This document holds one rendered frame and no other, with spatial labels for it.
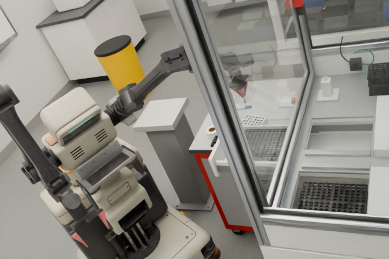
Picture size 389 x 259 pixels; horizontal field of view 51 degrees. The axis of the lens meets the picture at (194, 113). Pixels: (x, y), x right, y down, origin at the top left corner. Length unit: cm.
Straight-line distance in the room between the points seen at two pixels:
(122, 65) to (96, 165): 249
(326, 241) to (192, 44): 71
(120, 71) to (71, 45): 110
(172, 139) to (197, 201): 58
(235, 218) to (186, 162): 47
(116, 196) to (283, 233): 93
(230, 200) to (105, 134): 90
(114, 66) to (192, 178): 186
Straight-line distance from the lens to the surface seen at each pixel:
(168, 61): 146
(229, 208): 244
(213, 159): 178
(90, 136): 179
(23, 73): 506
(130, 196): 199
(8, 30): 501
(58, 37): 522
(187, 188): 283
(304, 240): 131
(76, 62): 528
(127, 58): 422
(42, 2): 548
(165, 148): 261
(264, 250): 140
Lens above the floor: 203
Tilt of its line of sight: 32 degrees down
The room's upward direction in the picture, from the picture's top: 22 degrees counter-clockwise
